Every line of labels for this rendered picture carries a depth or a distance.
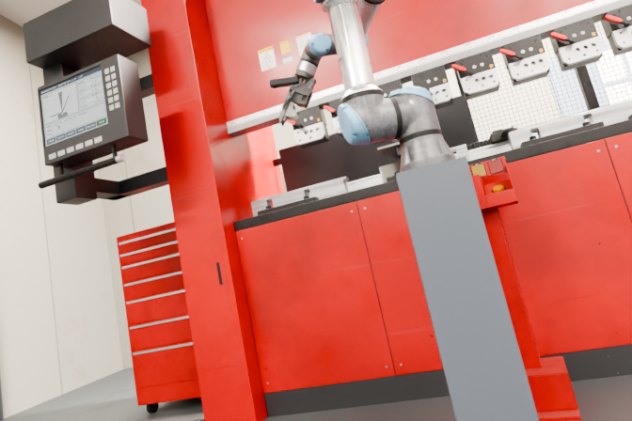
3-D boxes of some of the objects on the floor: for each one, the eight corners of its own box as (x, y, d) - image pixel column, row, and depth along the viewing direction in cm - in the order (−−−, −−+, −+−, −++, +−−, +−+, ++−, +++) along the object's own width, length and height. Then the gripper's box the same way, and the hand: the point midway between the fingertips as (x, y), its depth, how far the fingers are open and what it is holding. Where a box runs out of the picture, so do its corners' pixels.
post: (659, 316, 231) (543, -32, 267) (655, 314, 236) (542, -27, 272) (671, 314, 230) (552, -36, 266) (667, 312, 234) (550, -31, 270)
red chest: (137, 418, 249) (115, 237, 267) (191, 389, 297) (168, 237, 315) (217, 408, 235) (187, 217, 253) (260, 379, 282) (232, 220, 300)
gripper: (315, 75, 172) (294, 128, 172) (317, 83, 184) (298, 132, 184) (293, 67, 172) (274, 120, 172) (297, 75, 185) (278, 125, 185)
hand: (280, 120), depth 178 cm, fingers open, 5 cm apart
